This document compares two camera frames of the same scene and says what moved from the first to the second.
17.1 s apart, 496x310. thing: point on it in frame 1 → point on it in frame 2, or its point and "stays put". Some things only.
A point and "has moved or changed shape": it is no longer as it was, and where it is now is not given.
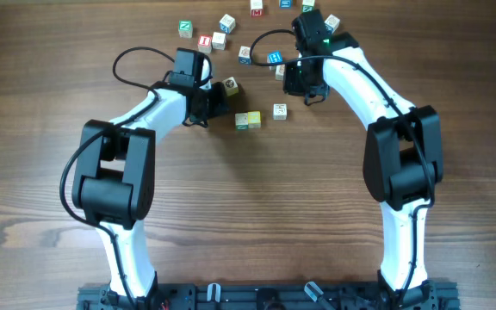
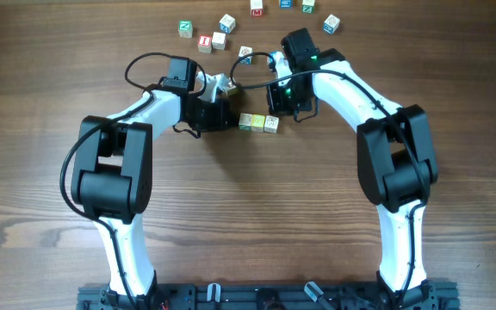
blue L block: (244, 57) stays put
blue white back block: (227, 24) stays put
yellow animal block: (254, 120) has moved or changed shape
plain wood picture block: (280, 111) has moved or changed shape
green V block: (257, 9) stays put
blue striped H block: (275, 57) stays put
